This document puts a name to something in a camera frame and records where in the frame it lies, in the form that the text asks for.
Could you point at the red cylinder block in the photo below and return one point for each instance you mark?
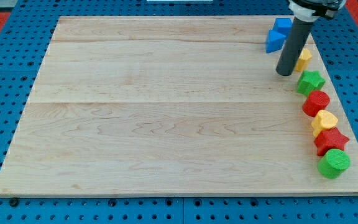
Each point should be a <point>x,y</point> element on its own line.
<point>317,100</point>

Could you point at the yellow heart block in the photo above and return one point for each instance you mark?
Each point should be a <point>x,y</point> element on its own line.
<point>324,120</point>

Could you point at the green cylinder block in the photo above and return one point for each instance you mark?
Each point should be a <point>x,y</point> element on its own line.
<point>334,163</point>

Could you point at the red star block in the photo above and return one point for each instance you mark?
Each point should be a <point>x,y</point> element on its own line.
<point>330,139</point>

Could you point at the blue triangle block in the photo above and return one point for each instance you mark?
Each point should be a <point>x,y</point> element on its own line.
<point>274,41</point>

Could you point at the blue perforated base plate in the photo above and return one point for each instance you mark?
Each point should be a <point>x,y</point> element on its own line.
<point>23,42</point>

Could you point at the blue cube block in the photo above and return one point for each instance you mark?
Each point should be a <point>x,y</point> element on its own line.
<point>283,25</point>

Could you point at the yellow hexagon block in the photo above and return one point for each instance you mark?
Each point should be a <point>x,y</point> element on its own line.
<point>303,60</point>

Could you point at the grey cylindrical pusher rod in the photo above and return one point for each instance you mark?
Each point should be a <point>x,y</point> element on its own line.
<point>294,44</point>

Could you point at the green star block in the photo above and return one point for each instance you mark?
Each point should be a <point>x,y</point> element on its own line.
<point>310,81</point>

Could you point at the wooden board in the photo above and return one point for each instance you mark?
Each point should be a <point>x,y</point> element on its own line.
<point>182,106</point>

